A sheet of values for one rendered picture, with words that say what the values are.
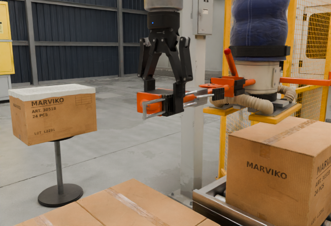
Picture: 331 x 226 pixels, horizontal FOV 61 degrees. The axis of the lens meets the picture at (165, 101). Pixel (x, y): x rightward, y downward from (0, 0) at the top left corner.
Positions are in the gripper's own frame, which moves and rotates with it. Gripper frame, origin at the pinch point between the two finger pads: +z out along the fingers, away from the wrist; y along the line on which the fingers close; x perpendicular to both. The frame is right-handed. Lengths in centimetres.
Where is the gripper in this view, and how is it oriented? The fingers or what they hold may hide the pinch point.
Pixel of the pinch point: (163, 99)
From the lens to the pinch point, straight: 67.9
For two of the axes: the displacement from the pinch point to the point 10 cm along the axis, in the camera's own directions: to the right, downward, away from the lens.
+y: -7.7, -1.2, 6.3
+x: -6.4, 1.5, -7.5
